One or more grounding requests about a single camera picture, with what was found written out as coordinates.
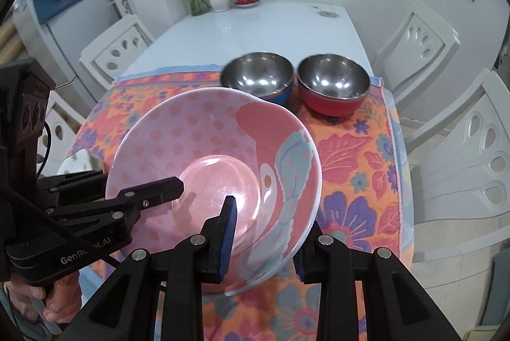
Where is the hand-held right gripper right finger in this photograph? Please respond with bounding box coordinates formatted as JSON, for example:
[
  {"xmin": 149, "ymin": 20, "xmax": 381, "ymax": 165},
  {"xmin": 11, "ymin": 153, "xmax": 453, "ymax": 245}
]
[{"xmin": 293, "ymin": 223, "xmax": 465, "ymax": 341}]

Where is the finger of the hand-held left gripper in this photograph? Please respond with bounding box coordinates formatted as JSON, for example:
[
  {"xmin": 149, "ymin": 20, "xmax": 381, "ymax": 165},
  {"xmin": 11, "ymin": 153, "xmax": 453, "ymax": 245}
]
[
  {"xmin": 51, "ymin": 176, "xmax": 185, "ymax": 224},
  {"xmin": 38, "ymin": 169, "xmax": 109, "ymax": 207}
]

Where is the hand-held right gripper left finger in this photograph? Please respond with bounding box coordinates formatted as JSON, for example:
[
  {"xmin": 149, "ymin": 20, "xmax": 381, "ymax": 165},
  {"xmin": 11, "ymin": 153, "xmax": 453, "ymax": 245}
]
[{"xmin": 69, "ymin": 195, "xmax": 238, "ymax": 341}]

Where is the white green-flower plate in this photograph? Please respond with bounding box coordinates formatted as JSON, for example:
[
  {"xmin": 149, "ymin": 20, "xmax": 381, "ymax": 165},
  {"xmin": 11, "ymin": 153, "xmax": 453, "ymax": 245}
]
[{"xmin": 58, "ymin": 150, "xmax": 104, "ymax": 176}]

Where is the pink polka dot bowl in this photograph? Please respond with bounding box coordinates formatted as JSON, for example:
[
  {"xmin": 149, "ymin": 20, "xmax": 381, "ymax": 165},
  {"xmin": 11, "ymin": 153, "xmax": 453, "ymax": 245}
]
[{"xmin": 106, "ymin": 87, "xmax": 323, "ymax": 296}]

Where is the steel bowl blue outside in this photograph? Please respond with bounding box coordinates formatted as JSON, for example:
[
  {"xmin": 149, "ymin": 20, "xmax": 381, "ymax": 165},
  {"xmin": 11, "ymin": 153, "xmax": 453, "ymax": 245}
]
[{"xmin": 220, "ymin": 52, "xmax": 295, "ymax": 105}]

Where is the steel bowl red outside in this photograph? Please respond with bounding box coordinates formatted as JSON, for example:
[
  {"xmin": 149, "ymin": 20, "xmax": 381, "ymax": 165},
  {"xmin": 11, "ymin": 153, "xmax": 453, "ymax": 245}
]
[{"xmin": 297, "ymin": 54, "xmax": 371, "ymax": 117}]

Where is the person's left hand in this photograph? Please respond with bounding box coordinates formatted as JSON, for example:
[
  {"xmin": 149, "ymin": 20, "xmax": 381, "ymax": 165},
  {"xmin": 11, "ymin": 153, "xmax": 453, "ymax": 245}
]
[{"xmin": 4, "ymin": 268, "xmax": 83, "ymax": 334}]

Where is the white dining chair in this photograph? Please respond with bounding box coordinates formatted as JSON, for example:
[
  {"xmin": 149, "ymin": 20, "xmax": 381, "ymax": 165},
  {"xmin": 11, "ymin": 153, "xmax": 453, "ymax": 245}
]
[
  {"xmin": 372, "ymin": 1, "xmax": 460, "ymax": 102},
  {"xmin": 80, "ymin": 14, "xmax": 154, "ymax": 90},
  {"xmin": 398, "ymin": 69, "xmax": 510, "ymax": 270},
  {"xmin": 40, "ymin": 90, "xmax": 86, "ymax": 150}
]

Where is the orange floral tablecloth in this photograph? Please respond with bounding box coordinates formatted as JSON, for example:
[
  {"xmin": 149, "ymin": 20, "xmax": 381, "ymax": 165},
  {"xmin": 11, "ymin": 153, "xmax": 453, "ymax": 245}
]
[{"xmin": 72, "ymin": 64, "xmax": 415, "ymax": 341}]

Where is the white refrigerator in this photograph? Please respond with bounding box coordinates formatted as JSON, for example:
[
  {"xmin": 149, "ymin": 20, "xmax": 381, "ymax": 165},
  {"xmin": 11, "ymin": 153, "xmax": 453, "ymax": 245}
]
[{"xmin": 14, "ymin": 0, "xmax": 116, "ymax": 102}]

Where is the beige striped blind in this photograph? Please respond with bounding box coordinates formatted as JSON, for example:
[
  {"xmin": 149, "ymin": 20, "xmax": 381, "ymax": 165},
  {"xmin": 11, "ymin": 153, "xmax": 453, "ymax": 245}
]
[{"xmin": 0, "ymin": 22, "xmax": 30, "ymax": 66}]

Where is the grey cushion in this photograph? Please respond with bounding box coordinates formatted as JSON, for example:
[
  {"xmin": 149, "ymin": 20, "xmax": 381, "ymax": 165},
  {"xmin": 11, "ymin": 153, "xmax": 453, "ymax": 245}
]
[{"xmin": 492, "ymin": 249, "xmax": 510, "ymax": 326}]

